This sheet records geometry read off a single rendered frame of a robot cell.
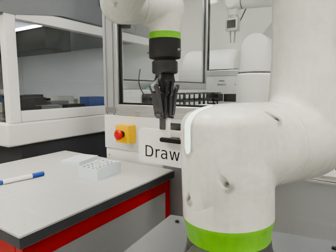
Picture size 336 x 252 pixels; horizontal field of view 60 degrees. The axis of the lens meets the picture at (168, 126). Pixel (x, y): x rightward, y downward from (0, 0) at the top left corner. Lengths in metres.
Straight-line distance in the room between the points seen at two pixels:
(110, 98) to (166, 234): 0.78
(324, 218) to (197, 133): 0.66
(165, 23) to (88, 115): 0.96
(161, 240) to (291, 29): 0.42
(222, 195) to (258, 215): 0.05
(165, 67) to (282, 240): 0.51
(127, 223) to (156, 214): 0.15
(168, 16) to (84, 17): 0.92
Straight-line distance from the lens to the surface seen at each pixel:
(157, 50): 0.83
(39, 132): 1.50
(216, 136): 0.36
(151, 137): 0.92
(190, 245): 0.44
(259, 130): 0.38
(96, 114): 1.71
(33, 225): 0.73
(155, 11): 0.82
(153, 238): 0.59
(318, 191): 0.94
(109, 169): 1.01
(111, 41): 1.26
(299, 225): 0.99
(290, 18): 0.51
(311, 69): 0.49
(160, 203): 1.06
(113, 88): 1.25
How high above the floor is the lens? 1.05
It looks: 7 degrees down
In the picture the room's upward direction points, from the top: straight up
